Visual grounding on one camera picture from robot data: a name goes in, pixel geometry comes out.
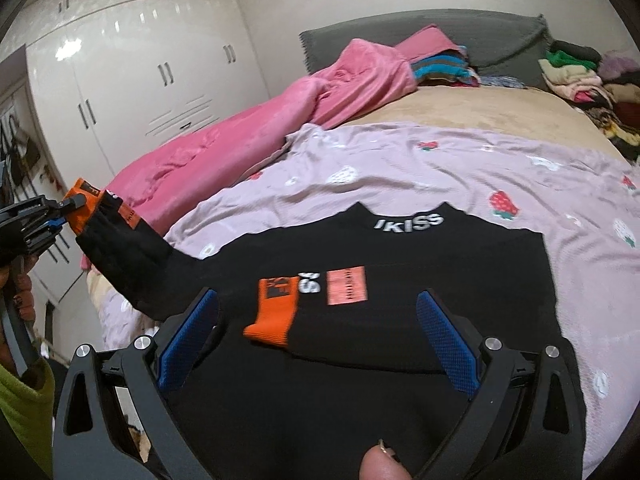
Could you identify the person's left forearm green sleeve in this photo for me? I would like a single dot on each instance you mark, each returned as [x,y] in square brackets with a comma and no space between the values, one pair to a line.
[25,410]

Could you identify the blue floral cloth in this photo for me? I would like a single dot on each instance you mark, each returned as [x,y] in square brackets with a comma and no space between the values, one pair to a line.
[500,82]

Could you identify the cream floral bed sheet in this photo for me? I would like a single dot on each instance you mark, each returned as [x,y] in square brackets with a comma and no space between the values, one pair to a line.
[102,295]

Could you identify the lilac strawberry print blanket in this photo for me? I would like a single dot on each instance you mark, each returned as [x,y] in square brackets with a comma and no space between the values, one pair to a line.
[400,170]

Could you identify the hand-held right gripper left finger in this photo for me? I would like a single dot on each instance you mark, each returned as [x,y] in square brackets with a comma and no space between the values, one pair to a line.
[187,342]

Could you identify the white wardrobe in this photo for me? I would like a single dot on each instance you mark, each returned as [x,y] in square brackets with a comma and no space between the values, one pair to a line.
[150,60]

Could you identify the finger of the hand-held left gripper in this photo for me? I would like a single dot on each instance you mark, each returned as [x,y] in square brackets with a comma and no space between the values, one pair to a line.
[50,204]
[50,222]

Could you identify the striped folded clothes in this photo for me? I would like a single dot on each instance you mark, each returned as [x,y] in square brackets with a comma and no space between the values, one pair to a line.
[440,70]

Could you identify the grey bed cushion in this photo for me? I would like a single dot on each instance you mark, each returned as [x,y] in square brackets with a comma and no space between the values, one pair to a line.
[500,45]

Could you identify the pile of assorted clothes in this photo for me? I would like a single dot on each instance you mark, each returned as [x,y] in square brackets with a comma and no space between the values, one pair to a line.
[585,80]

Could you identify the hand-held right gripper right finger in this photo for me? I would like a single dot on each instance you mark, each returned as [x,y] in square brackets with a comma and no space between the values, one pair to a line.
[447,347]

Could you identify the beige bed sheet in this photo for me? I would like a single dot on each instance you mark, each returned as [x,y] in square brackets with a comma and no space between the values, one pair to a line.
[475,105]

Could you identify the person's left hand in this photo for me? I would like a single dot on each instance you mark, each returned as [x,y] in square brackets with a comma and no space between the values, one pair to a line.
[22,290]

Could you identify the person's right hand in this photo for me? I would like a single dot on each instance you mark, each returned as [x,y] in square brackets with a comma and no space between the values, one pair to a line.
[385,462]

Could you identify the black sweater with orange cuffs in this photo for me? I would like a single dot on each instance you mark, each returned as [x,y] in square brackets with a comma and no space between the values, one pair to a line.
[310,410]

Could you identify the pink fleece blanket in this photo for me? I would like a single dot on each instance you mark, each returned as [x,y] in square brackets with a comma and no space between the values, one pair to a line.
[225,130]

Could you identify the hanging bags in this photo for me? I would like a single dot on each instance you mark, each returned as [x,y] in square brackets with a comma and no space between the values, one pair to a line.
[22,152]

